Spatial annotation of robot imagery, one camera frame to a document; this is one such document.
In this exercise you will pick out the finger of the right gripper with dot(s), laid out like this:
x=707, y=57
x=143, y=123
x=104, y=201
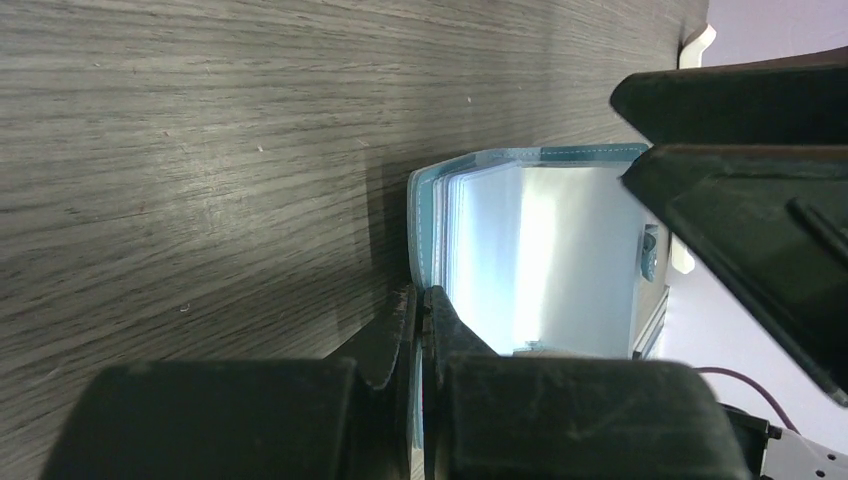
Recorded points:
x=770, y=222
x=798, y=100

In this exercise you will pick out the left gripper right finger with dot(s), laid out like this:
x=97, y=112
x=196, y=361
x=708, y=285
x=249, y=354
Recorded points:
x=488, y=416

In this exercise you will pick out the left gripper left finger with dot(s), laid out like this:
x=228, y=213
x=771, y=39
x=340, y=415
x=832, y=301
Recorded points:
x=344, y=416

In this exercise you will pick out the blue card holder wallet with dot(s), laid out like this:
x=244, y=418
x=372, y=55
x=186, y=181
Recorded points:
x=541, y=251

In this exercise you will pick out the grey white clothes rack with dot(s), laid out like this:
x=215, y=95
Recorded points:
x=691, y=56

